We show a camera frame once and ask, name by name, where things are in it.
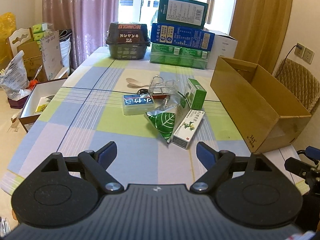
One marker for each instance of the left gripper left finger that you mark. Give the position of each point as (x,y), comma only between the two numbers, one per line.
(94,168)

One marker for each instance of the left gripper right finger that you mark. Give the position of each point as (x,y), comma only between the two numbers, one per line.
(217,165)

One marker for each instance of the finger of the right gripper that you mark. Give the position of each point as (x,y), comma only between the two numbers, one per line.
(310,152)
(299,168)

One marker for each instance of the white medicine box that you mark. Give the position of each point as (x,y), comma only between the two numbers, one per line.
(187,128)

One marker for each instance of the silver green foil pouch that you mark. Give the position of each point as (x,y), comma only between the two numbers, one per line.
(168,115)

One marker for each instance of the green medicine box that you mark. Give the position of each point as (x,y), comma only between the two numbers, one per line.
(195,94)

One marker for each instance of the blue floss pick box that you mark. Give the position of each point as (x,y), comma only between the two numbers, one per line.
(135,104)

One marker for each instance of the red candy packet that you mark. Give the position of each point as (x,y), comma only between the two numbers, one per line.
(159,96)

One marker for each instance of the clear bag with metal hook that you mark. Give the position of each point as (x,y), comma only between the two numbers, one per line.
(160,86)

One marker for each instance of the brown cardboard box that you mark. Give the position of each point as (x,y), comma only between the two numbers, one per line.
(267,115)

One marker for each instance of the quilted covered chair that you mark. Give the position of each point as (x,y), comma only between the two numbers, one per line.
(300,82)

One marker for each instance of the checked tablecloth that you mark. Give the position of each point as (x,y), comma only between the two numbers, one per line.
(87,113)

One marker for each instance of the open white box on floor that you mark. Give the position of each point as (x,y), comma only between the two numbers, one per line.
(41,95)

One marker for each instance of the green shrink-wrapped box pack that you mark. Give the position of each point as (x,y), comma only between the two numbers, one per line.
(178,56)

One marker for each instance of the white carton box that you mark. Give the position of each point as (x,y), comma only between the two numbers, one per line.
(223,45)

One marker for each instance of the white printed plastic bag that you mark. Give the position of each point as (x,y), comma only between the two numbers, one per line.
(14,79)

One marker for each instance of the black instant meal box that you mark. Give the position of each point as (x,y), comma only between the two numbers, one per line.
(127,41)

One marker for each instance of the blue carton box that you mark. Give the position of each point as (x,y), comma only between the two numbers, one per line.
(177,35)

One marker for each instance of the grey paper bag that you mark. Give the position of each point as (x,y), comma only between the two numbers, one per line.
(51,54)

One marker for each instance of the mustard curtain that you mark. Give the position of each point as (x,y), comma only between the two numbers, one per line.
(260,27)

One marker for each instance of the dark green carton box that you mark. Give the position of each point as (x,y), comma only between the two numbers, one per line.
(189,13)

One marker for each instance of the pink curtain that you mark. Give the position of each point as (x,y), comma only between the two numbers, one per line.
(88,20)

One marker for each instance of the yellow plastic bag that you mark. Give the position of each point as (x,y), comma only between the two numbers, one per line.
(7,27)

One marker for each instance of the wall socket with plug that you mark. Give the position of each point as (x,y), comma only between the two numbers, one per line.
(304,53)

